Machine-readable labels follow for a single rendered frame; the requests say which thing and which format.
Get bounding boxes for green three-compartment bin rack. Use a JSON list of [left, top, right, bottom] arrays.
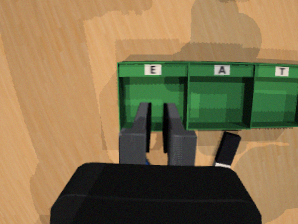
[[117, 61, 298, 132]]

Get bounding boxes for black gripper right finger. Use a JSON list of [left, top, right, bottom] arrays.
[[162, 103, 197, 166]]

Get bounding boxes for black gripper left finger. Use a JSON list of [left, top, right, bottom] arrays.
[[118, 102, 152, 165]]

